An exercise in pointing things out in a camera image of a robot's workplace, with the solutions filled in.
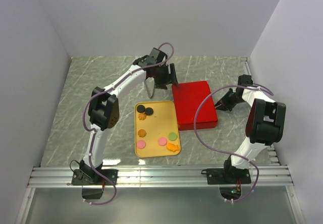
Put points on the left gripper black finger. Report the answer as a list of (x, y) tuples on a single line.
[(160, 86), (173, 75)]

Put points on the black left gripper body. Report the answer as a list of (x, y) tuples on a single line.
[(162, 75)]

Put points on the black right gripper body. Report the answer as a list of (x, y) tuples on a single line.
[(232, 100)]

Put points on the steel tongs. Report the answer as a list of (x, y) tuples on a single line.
[(149, 85)]

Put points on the red box lid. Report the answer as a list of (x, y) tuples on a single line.
[(188, 97)]

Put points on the red cookie box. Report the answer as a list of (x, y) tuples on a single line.
[(199, 125)]

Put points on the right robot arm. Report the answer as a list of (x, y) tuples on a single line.
[(264, 126)]

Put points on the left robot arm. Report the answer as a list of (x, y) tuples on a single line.
[(102, 110)]

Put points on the black sandwich cookie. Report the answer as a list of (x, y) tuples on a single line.
[(148, 111), (141, 108)]

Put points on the small flower butter cookie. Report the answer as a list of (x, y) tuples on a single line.
[(142, 116)]

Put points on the yellow cookie tray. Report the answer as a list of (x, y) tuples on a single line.
[(159, 124)]

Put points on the pink sandwich cookie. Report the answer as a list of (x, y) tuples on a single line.
[(162, 141), (140, 144)]

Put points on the orange fish cookie under stack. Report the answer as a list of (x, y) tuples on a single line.
[(172, 147)]

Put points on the white red left wrist camera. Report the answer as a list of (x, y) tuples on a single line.
[(156, 56)]

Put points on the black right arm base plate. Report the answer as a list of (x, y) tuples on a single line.
[(226, 177)]

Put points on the aluminium table rail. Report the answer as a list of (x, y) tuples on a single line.
[(141, 176)]

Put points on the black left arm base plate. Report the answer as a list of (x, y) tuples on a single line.
[(82, 179)]

